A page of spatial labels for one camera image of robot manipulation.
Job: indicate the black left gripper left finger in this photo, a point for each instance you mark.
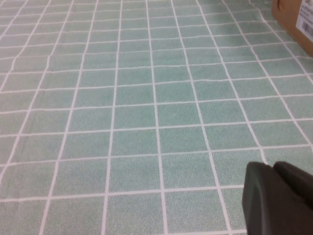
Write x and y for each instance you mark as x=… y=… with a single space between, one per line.
x=264 y=205

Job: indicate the brown cardboard shoe box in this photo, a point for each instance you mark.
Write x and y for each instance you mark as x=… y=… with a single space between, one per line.
x=288 y=14

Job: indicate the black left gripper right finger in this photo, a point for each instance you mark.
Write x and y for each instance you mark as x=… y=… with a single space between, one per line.
x=298 y=182

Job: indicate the green checked tablecloth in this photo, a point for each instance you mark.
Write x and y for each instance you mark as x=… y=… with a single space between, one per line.
x=146 y=122

